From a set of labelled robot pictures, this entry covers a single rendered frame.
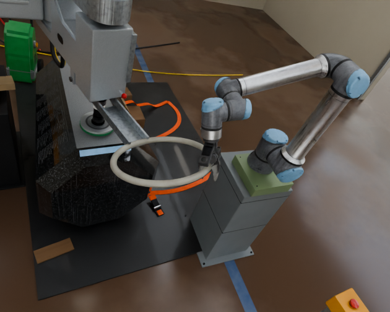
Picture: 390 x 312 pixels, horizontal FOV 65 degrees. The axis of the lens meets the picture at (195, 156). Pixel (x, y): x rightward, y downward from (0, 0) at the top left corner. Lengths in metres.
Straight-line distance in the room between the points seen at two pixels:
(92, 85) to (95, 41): 0.25
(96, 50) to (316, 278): 2.47
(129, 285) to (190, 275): 0.46
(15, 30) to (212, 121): 2.86
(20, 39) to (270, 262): 3.25
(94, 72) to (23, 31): 2.14
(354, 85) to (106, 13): 1.15
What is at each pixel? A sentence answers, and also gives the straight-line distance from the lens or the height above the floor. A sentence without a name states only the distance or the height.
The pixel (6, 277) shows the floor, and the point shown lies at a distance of 2.50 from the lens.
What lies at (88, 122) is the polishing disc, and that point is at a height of 0.90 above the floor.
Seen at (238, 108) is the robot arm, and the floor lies 1.55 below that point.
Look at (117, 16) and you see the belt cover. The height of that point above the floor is 1.64.
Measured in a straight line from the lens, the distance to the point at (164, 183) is 1.27.
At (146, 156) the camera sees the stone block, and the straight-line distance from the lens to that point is 2.18.
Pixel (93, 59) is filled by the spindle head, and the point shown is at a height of 1.41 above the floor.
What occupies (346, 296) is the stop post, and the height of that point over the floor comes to 1.08.
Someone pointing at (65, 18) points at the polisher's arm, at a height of 1.42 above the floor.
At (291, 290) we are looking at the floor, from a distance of 2.85.
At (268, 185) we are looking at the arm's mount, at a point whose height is 0.92.
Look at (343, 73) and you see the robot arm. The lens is 1.61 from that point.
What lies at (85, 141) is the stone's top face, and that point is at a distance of 2.02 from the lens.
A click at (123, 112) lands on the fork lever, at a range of 1.83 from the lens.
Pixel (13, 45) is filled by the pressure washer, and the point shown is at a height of 0.41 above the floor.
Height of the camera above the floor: 2.24
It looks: 42 degrees down
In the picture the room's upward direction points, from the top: 21 degrees clockwise
